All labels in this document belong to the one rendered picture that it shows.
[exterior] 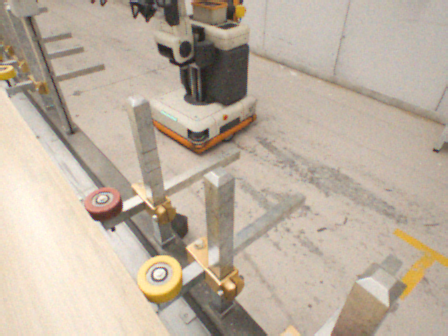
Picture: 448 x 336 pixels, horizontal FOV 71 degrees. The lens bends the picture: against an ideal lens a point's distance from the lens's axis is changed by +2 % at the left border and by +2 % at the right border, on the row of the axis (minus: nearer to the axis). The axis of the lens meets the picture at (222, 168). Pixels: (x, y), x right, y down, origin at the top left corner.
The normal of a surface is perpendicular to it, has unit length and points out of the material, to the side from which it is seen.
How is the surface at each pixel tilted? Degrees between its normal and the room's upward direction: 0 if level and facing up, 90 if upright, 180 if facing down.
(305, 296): 0
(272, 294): 0
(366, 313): 90
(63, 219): 0
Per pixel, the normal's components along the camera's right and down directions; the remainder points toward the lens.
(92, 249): -0.01, -0.77
